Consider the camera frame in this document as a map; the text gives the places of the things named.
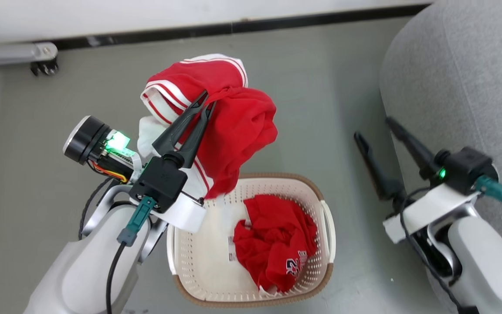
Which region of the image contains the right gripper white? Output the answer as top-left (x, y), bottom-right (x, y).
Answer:
top-left (353, 116), bottom-right (480, 244)

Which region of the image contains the left gripper with motor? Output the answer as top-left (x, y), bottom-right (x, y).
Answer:
top-left (63, 90), bottom-right (217, 234)

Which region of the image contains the red white-striped sports garment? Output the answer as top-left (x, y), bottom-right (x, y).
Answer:
top-left (137, 53), bottom-right (278, 200)

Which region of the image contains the grey fabric sofa seat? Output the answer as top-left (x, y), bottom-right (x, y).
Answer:
top-left (380, 0), bottom-right (502, 266)

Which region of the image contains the cream perforated laundry basket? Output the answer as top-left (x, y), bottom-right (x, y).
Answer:
top-left (166, 172), bottom-right (336, 308)

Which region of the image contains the red jersey with number print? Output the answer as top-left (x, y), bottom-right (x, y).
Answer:
top-left (233, 194), bottom-right (319, 294)

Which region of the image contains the black caster wheel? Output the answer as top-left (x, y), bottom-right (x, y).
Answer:
top-left (30, 59), bottom-right (59, 77)

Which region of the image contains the silver metal furniture leg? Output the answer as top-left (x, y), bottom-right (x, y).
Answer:
top-left (0, 41), bottom-right (58, 67)

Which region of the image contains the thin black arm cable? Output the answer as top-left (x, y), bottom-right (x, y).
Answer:
top-left (399, 187), bottom-right (480, 314)
top-left (78, 177), bottom-right (114, 240)

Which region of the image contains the black cable with teal plug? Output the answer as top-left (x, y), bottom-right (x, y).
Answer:
top-left (105, 195), bottom-right (158, 314)
top-left (473, 174), bottom-right (502, 215)

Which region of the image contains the black wall baseboard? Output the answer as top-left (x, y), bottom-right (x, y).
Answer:
top-left (53, 3), bottom-right (434, 51)

